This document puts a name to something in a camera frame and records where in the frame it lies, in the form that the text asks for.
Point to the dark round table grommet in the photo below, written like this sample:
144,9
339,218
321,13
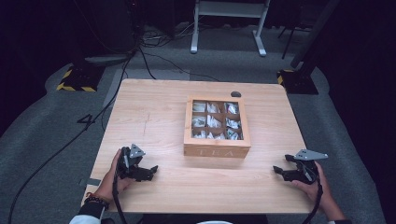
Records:
235,94

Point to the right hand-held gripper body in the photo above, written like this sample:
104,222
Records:
306,172

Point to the grey tape strip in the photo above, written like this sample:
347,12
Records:
90,182

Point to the black tripod stand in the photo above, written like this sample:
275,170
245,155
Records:
291,37

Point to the wooden glass box lid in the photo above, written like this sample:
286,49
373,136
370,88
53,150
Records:
218,142

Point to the white metal desk frame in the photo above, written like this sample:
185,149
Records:
229,9

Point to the yellow black striped stand base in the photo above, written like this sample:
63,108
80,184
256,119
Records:
297,82
79,79

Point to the wooden tea box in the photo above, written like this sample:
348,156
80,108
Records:
218,152

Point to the person's left hand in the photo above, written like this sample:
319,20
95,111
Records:
109,183

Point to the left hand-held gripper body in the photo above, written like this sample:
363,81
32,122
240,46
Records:
132,169

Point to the group of white tea bags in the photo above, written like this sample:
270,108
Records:
213,121

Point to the person's right hand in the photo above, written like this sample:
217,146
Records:
319,189

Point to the grey slanted metal pole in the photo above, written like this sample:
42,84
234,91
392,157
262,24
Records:
314,32

